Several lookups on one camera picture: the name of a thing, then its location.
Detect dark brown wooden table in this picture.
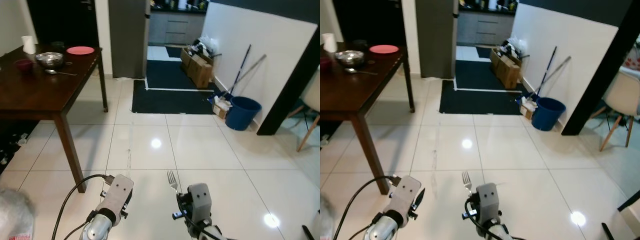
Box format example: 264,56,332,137
0,45,109,194
320,44,416,196

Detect silver metal fork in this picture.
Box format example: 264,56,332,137
461,170,474,196
166,169,180,196

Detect blue-handled mop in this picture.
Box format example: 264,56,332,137
525,46,558,101
220,44,253,101

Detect stainless steel bowl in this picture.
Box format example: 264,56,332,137
335,50,366,68
35,51,65,70

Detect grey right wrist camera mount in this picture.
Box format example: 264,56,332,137
475,182,502,226
187,183,213,225

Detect red floral cloth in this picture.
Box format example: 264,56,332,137
620,44,640,71

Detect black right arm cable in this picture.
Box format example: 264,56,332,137
176,197,213,240
464,200,526,240

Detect small open carton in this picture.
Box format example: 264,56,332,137
211,94,234,120
517,95,538,120

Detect grey broom stick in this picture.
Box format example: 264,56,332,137
537,55,572,96
231,53,268,96

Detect brown cardboard box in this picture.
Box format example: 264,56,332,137
180,46,216,90
489,46,524,90

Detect blue plastic bucket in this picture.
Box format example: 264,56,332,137
224,96,263,132
531,96,567,132

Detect grey kitchen drawer cabinet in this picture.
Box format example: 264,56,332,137
457,9,517,47
149,9,209,47

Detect white plastic bags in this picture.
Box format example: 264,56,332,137
192,35,222,57
500,36,529,57

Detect grey refrigerator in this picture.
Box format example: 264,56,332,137
415,0,460,80
108,0,151,80

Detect white paper towel roll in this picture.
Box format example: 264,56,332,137
21,35,37,55
322,33,338,54

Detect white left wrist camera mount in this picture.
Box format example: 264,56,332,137
387,175,422,217
96,174,135,217

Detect black floor mat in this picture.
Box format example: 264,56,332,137
439,80,531,116
454,59,525,91
146,59,217,91
131,80,223,115

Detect silver metal spoon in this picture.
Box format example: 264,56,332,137
344,67,379,76
44,68,79,77

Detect white chair with wooden legs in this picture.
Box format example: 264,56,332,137
288,67,321,153
590,67,640,153

